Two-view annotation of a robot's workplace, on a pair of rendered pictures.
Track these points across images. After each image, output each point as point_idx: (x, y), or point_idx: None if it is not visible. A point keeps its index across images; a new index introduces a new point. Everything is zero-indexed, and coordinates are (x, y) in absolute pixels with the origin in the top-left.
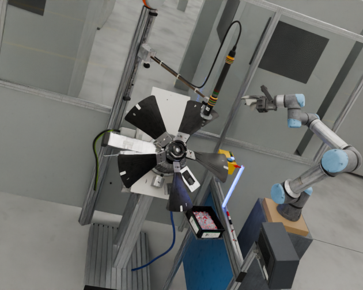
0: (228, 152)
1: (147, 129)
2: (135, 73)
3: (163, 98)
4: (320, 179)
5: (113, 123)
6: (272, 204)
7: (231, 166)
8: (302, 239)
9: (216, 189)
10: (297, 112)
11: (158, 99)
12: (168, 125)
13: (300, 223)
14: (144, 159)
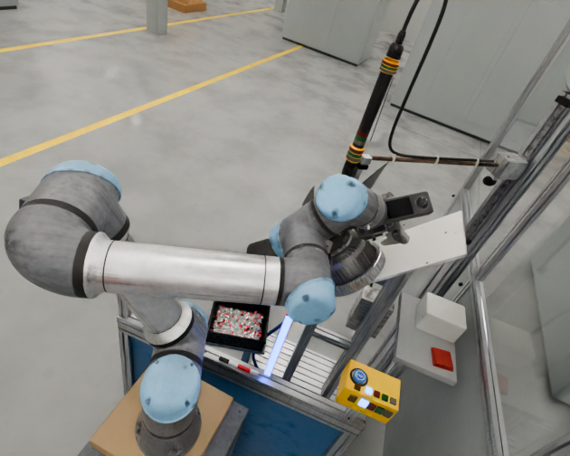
0: (392, 396)
1: None
2: (491, 205)
3: (445, 228)
4: None
5: (437, 266)
6: (206, 402)
7: (344, 380)
8: None
9: (319, 396)
10: (301, 207)
11: (441, 224)
12: (400, 253)
13: (124, 437)
14: None
